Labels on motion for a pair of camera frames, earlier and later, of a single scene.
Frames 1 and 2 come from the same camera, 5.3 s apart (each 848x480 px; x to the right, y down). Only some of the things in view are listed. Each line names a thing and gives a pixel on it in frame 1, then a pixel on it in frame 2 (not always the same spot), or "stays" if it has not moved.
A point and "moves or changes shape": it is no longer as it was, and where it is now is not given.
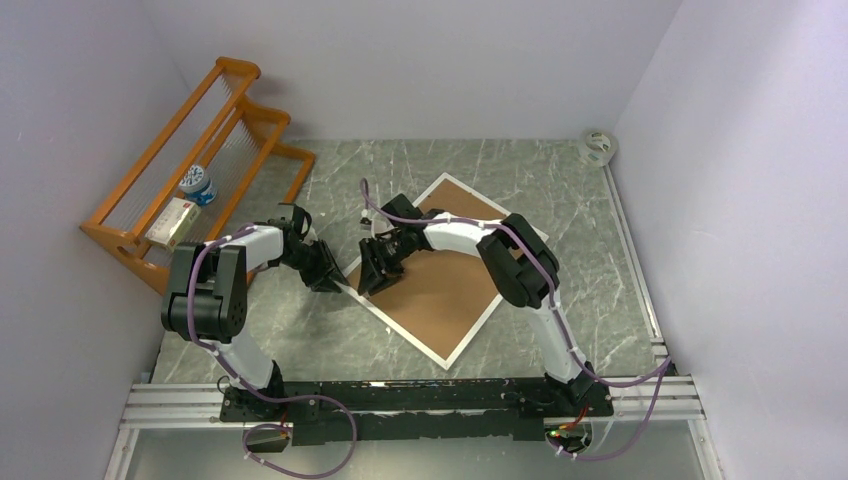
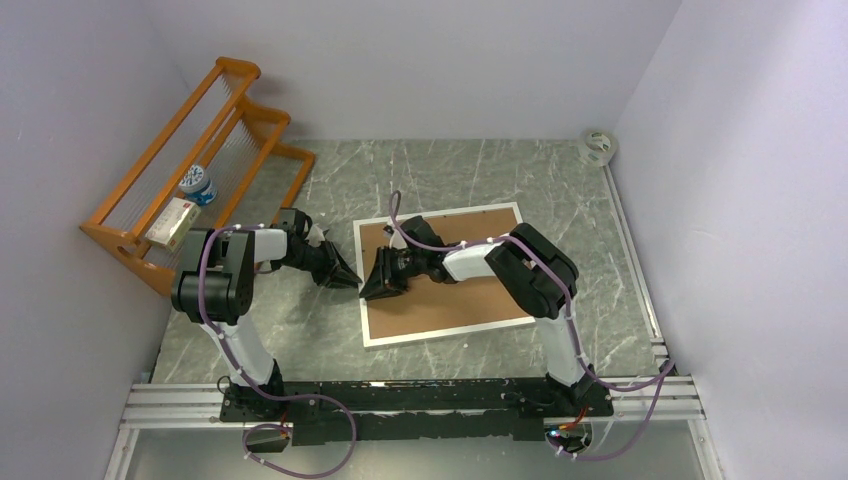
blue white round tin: x=197 y=185 stays
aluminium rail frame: x=663 y=401 stays
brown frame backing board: x=443 y=293 moves or changes shape
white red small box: x=173 y=223 stays
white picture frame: x=494 y=311 to x=436 y=333
